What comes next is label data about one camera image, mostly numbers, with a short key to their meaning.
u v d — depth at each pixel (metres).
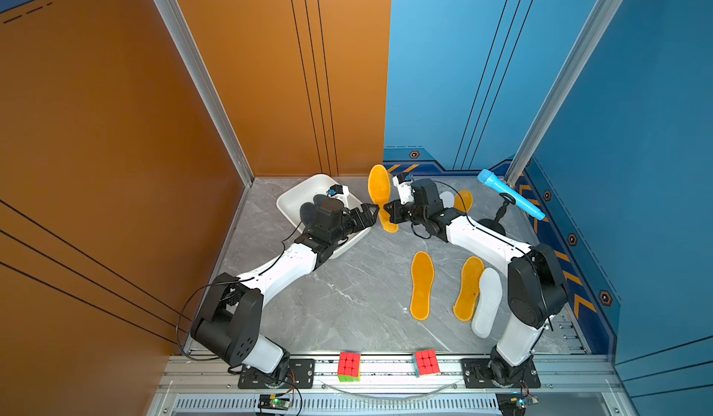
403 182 0.78
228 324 0.43
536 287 0.46
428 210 0.68
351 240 0.93
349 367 0.71
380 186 0.89
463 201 1.12
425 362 0.71
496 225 0.99
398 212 0.79
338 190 0.76
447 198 1.16
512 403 0.71
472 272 0.91
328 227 0.65
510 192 0.86
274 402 0.71
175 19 0.76
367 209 0.75
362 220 0.74
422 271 0.92
